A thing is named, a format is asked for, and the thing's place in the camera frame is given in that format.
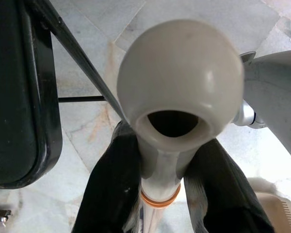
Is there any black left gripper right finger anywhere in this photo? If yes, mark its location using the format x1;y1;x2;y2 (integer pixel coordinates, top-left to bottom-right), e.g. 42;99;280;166
183;138;275;233

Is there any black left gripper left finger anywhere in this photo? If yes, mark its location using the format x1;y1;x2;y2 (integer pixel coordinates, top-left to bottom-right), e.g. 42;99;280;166
74;120;143;233

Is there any beige long-handled broom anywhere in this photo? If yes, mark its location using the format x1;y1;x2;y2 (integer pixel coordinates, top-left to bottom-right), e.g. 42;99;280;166
116;18;245;233

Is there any beige long-handled dustpan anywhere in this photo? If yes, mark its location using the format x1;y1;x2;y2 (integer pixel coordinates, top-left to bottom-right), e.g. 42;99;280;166
246;177;291;233

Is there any small dark metal piece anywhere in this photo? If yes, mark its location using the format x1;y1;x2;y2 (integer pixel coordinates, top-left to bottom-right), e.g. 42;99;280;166
0;206;13;223

